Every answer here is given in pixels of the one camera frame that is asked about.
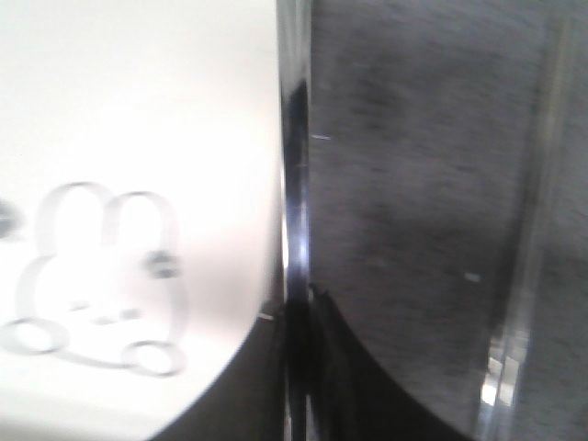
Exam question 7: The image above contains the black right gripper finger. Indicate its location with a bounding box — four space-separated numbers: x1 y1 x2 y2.
305 284 472 441

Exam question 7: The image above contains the silver metal chopstick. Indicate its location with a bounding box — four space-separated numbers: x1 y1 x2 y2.
277 1 312 440

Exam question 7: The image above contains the silver metal spoon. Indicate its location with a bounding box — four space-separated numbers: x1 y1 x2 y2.
475 12 580 440

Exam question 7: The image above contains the beige rabbit serving tray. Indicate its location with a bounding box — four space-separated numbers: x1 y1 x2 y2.
1 1 281 440

